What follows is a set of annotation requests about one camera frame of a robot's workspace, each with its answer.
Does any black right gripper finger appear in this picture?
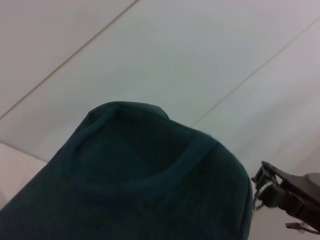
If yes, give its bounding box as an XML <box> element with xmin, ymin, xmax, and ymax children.
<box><xmin>250</xmin><ymin>160</ymin><xmax>285</xmax><ymax>209</ymax></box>

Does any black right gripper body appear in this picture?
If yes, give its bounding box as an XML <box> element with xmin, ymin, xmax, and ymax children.
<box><xmin>274</xmin><ymin>171</ymin><xmax>320</xmax><ymax>224</ymax></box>

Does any dark teal lunch bag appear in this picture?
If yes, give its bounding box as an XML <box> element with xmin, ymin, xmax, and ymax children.
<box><xmin>0</xmin><ymin>100</ymin><xmax>254</xmax><ymax>240</ymax></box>

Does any right gripper cable with plug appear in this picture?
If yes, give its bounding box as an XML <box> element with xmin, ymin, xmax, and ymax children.
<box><xmin>285</xmin><ymin>221</ymin><xmax>320</xmax><ymax>234</ymax></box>

